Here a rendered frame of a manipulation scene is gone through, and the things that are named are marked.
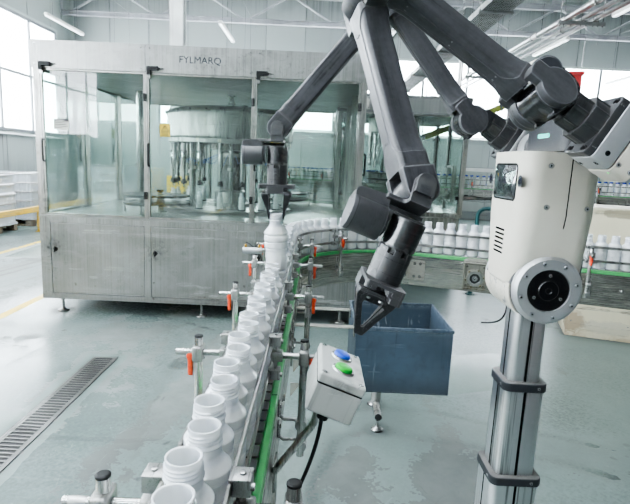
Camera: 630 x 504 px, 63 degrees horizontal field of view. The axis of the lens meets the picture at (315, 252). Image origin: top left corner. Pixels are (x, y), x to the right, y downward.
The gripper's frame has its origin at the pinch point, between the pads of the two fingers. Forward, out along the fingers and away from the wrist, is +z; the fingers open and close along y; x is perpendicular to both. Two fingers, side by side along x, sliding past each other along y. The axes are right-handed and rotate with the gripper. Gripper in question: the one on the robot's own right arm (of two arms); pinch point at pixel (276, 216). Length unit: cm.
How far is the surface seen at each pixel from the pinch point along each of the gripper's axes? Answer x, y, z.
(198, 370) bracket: 52, 11, 25
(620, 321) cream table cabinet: -292, -285, 114
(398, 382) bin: -9, -40, 53
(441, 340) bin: -9, -52, 38
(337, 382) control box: 69, -16, 19
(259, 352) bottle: 61, -2, 17
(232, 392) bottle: 84, -1, 14
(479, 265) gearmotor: -105, -94, 32
